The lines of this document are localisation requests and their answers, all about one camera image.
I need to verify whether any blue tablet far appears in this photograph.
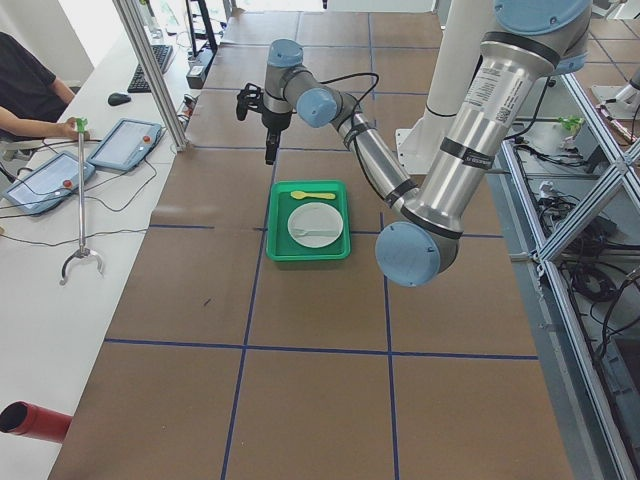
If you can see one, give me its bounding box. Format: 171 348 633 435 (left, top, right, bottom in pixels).
87 118 162 172

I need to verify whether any metal reacher grabber tool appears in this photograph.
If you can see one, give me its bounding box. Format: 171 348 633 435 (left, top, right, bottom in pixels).
59 117 104 286

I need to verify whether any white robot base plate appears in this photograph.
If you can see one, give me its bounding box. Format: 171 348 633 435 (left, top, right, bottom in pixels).
395 125 429 175

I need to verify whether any pale green plastic fork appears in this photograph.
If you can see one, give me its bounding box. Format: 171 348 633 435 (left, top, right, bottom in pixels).
290 228 341 238

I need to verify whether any white round plate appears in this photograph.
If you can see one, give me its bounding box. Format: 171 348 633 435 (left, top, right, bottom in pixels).
287 202 344 249

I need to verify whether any aluminium frame post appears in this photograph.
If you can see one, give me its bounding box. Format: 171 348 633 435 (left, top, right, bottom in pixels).
112 0 188 152

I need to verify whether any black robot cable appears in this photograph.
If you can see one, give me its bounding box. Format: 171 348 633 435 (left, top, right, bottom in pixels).
317 72 380 132

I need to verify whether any black computer mouse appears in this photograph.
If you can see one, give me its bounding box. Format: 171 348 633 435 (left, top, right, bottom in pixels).
107 92 131 106

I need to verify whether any black keyboard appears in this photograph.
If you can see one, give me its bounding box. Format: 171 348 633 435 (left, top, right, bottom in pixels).
126 44 175 95

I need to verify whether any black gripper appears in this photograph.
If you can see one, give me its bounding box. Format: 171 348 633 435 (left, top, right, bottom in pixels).
261 109 292 165

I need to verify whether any blue tablet near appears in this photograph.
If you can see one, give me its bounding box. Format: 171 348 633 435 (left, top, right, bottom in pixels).
2 151 79 216

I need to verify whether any red tube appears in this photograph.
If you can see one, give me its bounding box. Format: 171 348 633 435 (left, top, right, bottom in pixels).
1 401 73 444

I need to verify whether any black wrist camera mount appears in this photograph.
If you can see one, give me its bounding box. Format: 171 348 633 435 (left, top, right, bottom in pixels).
236 83 263 121

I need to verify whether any green plastic tray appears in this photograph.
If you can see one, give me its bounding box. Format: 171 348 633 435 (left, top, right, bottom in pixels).
267 180 351 262

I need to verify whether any blue tablet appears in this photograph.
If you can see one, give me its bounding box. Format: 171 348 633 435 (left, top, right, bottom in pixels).
2 151 79 216
87 118 162 172

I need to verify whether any brown paper table cover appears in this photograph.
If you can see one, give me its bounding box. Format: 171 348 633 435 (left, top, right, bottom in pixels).
51 12 578 479

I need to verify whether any person in black shirt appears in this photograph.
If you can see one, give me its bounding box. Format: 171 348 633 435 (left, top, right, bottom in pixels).
1 32 78 141

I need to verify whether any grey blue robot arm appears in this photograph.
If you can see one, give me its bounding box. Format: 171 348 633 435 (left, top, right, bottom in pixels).
257 1 592 287

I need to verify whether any aluminium side frame rail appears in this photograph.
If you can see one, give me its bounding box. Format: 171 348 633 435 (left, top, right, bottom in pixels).
497 75 639 479

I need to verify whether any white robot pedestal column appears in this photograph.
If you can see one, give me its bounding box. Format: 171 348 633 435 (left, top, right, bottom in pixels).
424 0 494 123

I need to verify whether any yellow plastic spoon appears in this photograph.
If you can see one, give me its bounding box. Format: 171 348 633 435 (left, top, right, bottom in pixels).
290 190 336 200

